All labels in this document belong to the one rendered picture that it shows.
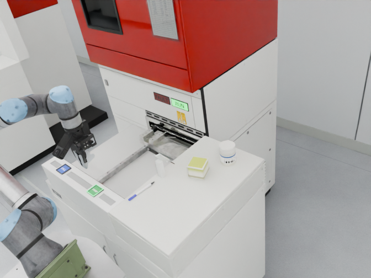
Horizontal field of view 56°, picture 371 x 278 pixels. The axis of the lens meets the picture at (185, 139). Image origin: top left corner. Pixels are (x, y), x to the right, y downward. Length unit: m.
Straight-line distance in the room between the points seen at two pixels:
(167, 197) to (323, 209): 1.52
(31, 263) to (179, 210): 0.56
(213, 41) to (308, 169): 1.68
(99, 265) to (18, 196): 0.42
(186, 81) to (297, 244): 1.40
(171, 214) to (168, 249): 0.16
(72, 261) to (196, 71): 0.92
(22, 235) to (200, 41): 1.04
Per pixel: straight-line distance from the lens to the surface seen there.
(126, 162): 1.90
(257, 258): 2.03
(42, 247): 1.41
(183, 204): 1.42
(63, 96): 1.32
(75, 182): 1.69
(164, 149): 1.86
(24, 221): 1.43
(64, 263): 1.41
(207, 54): 1.63
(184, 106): 1.76
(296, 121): 3.38
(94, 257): 1.55
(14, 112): 1.26
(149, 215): 1.41
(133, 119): 2.21
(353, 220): 2.70
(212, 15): 1.61
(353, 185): 2.95
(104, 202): 1.54
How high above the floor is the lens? 1.99
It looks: 36 degrees down
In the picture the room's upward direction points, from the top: 9 degrees counter-clockwise
